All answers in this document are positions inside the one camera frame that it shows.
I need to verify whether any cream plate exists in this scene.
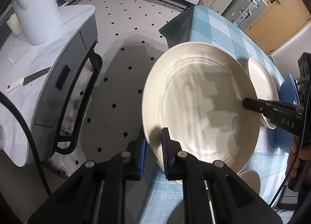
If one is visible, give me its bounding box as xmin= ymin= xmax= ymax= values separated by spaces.
xmin=247 ymin=57 xmax=280 ymax=130
xmin=238 ymin=170 xmax=261 ymax=194
xmin=142 ymin=42 xmax=260 ymax=173

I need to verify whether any blue bowl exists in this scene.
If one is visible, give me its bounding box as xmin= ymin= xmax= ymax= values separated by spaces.
xmin=273 ymin=73 xmax=301 ymax=153

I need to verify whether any person right hand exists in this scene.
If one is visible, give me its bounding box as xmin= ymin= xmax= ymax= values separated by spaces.
xmin=286 ymin=136 xmax=311 ymax=182

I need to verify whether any teal checked tablecloth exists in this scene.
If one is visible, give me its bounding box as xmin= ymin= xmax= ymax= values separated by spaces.
xmin=136 ymin=6 xmax=288 ymax=223

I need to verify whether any wooden door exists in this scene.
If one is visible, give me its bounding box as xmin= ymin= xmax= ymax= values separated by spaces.
xmin=245 ymin=0 xmax=310 ymax=55

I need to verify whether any silver suitcase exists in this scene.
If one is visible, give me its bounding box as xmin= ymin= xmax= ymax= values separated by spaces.
xmin=222 ymin=0 xmax=267 ymax=31

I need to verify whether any knife on cabinet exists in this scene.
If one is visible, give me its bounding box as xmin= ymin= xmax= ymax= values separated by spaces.
xmin=6 ymin=67 xmax=50 ymax=92

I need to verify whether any small cream cup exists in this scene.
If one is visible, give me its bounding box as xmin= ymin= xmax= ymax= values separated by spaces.
xmin=6 ymin=13 xmax=23 ymax=37

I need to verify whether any white cylindrical appliance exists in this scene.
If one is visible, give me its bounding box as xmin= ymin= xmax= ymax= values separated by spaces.
xmin=12 ymin=0 xmax=63 ymax=46

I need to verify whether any black cable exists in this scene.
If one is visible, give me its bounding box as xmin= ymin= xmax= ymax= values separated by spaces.
xmin=0 ymin=91 xmax=53 ymax=197

